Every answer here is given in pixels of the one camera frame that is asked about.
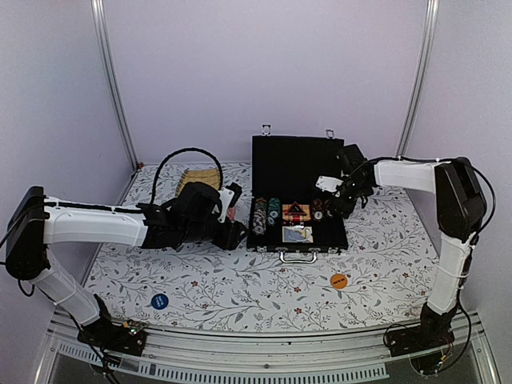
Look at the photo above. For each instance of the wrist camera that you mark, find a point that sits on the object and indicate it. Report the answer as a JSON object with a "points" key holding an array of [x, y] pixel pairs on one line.
{"points": [[328, 184], [229, 196]]}

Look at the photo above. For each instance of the red patterned bowl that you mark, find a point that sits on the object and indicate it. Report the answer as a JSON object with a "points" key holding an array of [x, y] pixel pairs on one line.
{"points": [[230, 214]]}

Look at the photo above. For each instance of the green blue chip stack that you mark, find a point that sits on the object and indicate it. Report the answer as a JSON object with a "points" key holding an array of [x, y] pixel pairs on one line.
{"points": [[273, 211]]}

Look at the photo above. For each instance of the front aluminium rail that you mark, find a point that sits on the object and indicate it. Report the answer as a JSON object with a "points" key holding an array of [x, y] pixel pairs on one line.
{"points": [[364, 355]]}

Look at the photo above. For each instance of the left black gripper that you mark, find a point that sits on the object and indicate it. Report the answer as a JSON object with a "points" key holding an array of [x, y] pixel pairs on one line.
{"points": [[230, 239]]}

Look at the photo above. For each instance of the right aluminium frame post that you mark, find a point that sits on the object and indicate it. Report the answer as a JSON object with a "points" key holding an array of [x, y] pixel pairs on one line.
{"points": [[426, 46]]}

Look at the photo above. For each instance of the blue playing card deck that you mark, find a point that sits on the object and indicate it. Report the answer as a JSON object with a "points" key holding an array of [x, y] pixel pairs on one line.
{"points": [[289, 234]]}

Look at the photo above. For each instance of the woven bamboo tray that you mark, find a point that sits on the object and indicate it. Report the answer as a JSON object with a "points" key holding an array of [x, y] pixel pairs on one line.
{"points": [[211, 177]]}

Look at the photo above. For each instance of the left aluminium frame post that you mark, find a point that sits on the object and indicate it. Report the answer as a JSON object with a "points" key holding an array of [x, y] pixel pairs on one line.
{"points": [[101, 30]]}

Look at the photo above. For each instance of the aluminium frame post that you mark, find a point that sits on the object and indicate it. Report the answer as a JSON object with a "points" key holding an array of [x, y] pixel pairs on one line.
{"points": [[426, 46], [101, 30]]}

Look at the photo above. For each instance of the black poker set case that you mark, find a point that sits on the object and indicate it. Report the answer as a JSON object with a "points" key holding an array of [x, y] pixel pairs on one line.
{"points": [[287, 167]]}

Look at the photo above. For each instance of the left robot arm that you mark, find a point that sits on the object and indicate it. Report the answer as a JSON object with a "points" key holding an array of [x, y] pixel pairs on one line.
{"points": [[197, 215]]}

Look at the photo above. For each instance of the blue tan chip stack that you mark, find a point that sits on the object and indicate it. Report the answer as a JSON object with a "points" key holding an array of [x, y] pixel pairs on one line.
{"points": [[259, 216]]}

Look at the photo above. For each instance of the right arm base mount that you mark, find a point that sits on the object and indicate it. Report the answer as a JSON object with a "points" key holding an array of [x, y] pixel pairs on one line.
{"points": [[400, 339]]}

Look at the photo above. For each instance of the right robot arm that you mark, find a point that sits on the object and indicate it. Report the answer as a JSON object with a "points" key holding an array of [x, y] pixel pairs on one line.
{"points": [[462, 197]]}

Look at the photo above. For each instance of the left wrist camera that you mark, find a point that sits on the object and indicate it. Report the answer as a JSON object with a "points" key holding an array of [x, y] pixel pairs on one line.
{"points": [[229, 196]]}

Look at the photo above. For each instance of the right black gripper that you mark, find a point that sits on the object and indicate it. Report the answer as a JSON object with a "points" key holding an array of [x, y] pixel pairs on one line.
{"points": [[341, 208]]}

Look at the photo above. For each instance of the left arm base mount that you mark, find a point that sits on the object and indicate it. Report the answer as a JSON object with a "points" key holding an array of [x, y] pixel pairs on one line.
{"points": [[106, 335]]}

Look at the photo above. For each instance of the black triangular all-in button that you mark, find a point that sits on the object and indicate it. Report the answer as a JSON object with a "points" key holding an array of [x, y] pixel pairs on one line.
{"points": [[294, 209]]}

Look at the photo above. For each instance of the orange round button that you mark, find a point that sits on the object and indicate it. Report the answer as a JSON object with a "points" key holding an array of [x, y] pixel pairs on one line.
{"points": [[338, 281]]}

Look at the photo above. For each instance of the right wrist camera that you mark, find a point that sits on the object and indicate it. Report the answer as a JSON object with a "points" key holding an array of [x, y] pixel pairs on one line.
{"points": [[328, 184]]}

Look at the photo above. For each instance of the blue round button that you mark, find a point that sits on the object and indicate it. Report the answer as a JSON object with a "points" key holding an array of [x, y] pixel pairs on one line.
{"points": [[159, 301]]}

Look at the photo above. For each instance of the salmon black chip stack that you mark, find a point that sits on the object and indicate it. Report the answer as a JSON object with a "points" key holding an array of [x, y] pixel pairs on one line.
{"points": [[318, 209]]}

